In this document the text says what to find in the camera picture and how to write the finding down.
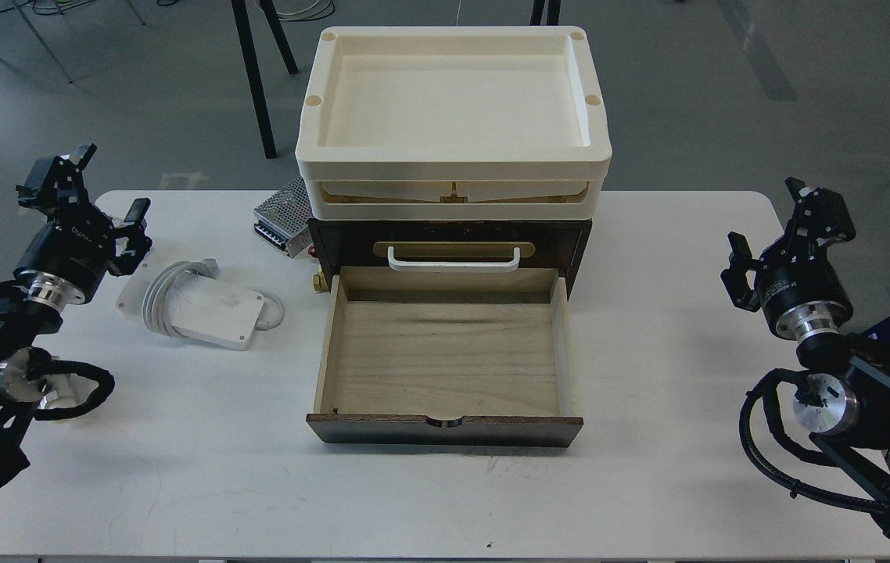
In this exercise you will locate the white charger with cable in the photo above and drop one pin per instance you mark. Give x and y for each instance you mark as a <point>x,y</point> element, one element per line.
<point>186,301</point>

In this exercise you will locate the black table leg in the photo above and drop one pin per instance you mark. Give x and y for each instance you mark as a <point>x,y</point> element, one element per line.
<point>251,64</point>

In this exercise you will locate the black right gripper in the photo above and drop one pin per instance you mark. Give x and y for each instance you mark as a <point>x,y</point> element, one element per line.
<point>793,282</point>

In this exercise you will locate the metal valve white cap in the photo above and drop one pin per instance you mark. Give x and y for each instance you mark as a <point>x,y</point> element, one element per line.
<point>60,393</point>

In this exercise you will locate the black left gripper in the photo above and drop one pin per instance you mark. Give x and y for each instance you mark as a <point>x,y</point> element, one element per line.
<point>70,255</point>

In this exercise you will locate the open wooden drawer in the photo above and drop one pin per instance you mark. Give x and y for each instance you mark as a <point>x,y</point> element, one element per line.
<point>447,359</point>

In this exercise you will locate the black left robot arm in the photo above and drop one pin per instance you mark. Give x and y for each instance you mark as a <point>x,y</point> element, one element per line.
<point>24,366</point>

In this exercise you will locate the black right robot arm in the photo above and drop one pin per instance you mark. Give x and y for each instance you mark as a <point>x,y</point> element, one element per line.
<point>835,411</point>

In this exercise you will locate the cream plastic stacked tray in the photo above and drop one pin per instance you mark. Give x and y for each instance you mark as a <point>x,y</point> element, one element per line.
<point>453,124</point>

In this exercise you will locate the white drawer handle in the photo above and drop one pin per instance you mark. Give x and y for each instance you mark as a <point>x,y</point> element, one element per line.
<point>475,267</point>

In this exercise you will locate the brass fitting beside cabinet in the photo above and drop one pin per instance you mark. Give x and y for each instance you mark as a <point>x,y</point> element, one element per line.
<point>320,282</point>

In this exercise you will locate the black stand leg right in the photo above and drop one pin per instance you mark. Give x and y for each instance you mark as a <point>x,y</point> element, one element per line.
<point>545,12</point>

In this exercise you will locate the metal mesh power supply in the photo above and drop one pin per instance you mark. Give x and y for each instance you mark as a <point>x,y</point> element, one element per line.
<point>283,218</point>

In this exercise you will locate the white red circuit breaker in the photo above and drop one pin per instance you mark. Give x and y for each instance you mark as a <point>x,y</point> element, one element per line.
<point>129,302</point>

